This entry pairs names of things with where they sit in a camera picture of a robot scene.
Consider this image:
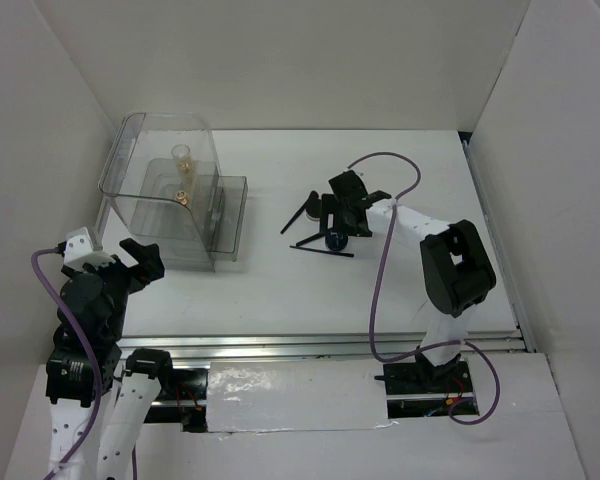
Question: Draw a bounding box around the thin black eyeliner pencil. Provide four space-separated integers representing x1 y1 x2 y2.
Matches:
289 245 355 258

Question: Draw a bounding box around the black lidded cream jar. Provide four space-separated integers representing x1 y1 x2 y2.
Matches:
305 197 322 221

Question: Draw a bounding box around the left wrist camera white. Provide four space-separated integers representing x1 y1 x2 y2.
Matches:
63 227 115 271

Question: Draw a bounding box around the aluminium front rail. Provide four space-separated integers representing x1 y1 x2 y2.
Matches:
118 330 527 366

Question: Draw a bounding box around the small beige bottle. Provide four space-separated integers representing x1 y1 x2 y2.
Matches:
174 189 193 208

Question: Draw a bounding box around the clear acrylic organizer box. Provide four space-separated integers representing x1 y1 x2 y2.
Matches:
99 112 248 271

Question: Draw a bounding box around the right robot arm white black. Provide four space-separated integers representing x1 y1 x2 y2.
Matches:
306 170 496 392

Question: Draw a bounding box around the black makeup brush angled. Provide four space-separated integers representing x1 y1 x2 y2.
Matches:
280 190 320 235

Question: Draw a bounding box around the white foil cover plate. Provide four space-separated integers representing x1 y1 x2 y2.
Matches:
206 360 391 433

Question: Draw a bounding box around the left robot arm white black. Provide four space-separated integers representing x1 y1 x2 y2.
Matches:
31 229 177 479

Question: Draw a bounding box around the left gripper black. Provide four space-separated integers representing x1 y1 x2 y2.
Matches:
64 236 165 338

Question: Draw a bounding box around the blue round compact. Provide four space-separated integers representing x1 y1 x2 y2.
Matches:
325 231 349 252

